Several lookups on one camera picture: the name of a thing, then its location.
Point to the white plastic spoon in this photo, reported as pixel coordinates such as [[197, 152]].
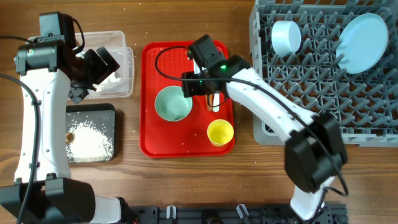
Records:
[[216, 102]]

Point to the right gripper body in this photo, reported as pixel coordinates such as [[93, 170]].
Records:
[[193, 84]]

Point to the white rice pile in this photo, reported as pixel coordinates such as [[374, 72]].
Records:
[[91, 144]]

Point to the white tissue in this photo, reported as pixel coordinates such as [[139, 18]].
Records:
[[108, 83]]

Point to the carrot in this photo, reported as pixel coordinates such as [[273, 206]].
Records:
[[209, 101]]

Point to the yellow cup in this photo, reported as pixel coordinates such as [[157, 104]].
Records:
[[220, 132]]

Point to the clear plastic bin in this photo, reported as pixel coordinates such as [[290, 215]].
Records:
[[114, 42]]

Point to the brown food scrap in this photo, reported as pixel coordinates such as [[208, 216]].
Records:
[[69, 137]]

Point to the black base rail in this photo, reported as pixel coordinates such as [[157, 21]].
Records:
[[331, 213]]

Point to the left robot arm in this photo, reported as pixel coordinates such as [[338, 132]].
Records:
[[53, 69]]

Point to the black tray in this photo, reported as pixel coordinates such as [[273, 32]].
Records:
[[100, 114]]

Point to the small light blue bowl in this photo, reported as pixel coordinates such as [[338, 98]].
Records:
[[285, 38]]

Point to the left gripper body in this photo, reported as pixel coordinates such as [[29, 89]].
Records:
[[92, 68]]

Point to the large light blue plate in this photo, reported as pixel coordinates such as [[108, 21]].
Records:
[[363, 42]]

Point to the green bowl of rice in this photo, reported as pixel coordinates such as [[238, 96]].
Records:
[[171, 105]]

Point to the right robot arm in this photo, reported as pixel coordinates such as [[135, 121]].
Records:
[[314, 148]]

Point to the grey dishwasher rack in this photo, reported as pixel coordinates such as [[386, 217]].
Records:
[[365, 104]]

